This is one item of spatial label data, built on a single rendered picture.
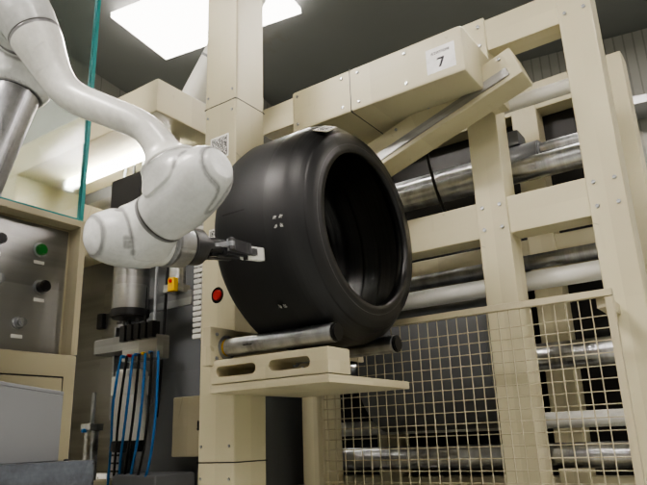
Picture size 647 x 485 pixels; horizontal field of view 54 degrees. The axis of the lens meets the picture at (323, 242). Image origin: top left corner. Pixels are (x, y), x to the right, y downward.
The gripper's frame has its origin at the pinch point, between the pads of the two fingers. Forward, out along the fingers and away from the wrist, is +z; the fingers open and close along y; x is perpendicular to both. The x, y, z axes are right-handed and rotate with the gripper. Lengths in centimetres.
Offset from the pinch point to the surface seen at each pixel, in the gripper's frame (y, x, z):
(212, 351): 23.3, 19.8, 9.0
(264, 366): 6.9, 24.8, 9.0
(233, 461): 26, 47, 16
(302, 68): 189, -218, 307
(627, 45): -41, -193, 424
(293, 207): -9.1, -9.3, 4.8
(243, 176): 6.2, -20.7, 6.4
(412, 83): -19, -52, 56
